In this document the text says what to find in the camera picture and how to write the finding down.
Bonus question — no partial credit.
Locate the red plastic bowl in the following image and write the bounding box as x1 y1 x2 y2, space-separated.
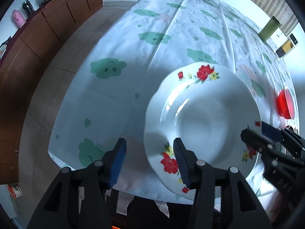
276 87 295 119

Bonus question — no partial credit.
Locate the red flower white plate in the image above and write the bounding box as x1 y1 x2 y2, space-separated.
144 61 262 200

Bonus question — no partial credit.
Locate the person's right hand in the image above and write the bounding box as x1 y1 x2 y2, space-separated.
259 191 283 222

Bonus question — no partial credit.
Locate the clear tea bottle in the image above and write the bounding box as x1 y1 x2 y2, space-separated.
275 34 298 59

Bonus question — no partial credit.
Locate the green thermos bottle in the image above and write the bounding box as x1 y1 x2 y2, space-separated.
258 16 281 42

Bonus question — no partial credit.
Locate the bamboo window blind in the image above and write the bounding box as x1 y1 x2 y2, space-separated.
251 0 298 36

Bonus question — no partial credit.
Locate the cloud pattern tablecloth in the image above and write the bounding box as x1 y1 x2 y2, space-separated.
48 0 299 204

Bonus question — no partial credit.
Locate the brown wooden sideboard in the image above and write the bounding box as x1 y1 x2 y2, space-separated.
1 0 103 185

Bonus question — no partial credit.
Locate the clutter on sideboard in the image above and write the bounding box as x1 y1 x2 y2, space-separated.
0 36 11 58

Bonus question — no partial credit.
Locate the pink thermos flask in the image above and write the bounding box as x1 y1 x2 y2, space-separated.
12 10 26 28

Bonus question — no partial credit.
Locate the black thermos flask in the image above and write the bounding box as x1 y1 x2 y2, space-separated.
22 0 35 17

